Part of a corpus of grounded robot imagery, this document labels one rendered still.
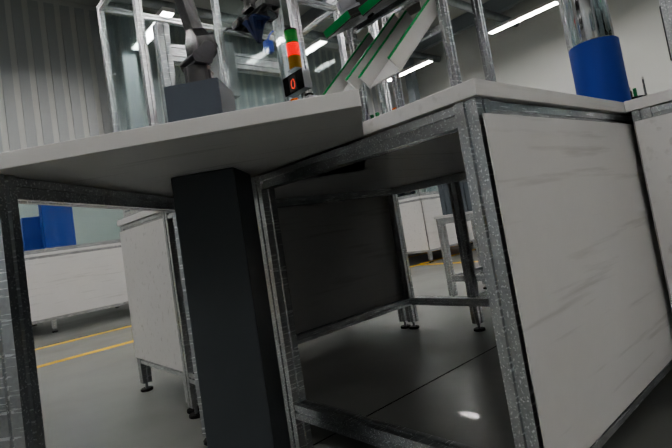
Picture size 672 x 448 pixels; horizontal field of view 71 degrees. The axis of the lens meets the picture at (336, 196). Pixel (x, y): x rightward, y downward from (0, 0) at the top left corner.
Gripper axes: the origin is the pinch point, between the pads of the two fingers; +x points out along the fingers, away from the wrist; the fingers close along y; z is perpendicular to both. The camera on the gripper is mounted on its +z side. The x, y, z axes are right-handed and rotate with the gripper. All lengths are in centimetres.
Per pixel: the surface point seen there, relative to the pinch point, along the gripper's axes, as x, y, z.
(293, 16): -21.2, 22.8, 33.3
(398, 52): 22.3, -42.9, 9.3
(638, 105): 41, -73, 67
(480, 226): 65, -66, -5
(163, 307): 83, 94, -4
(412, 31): 16.6, -43.9, 14.8
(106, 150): 42, -30, -55
